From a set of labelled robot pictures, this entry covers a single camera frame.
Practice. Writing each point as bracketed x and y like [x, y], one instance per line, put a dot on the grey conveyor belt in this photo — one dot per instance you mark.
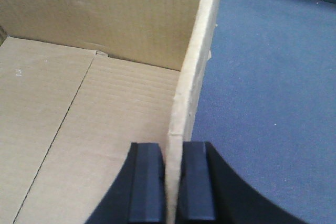
[268, 101]

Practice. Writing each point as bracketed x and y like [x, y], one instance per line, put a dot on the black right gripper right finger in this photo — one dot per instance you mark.
[212, 192]

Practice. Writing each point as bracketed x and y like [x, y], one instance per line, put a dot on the brown cardboard carton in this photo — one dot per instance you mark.
[81, 80]

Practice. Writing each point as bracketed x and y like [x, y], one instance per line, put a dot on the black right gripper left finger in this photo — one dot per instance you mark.
[137, 194]

